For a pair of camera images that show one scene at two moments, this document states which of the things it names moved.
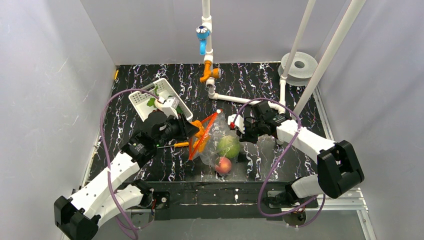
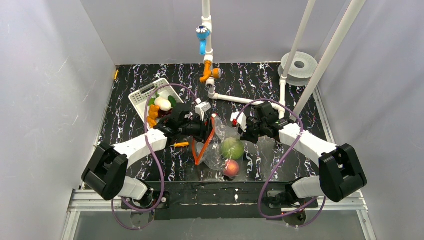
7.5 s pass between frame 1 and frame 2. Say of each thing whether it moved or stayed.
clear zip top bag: moved
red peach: moved
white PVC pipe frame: stayed
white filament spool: stayed
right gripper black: stayed
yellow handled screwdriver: stayed
